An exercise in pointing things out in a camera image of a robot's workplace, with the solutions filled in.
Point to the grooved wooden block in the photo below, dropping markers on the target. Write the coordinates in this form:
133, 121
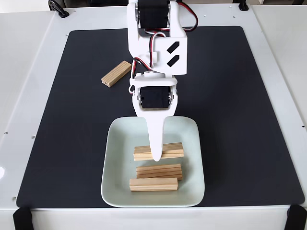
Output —
158, 170
116, 74
172, 151

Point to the wooden block marked two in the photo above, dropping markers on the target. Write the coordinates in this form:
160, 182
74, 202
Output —
153, 185

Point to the pale green square plate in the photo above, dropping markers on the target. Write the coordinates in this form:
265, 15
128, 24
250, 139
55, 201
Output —
115, 167

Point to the black table mat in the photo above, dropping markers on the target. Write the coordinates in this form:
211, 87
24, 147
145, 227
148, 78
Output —
72, 119

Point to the black table clamp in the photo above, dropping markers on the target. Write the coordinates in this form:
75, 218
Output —
243, 6
64, 14

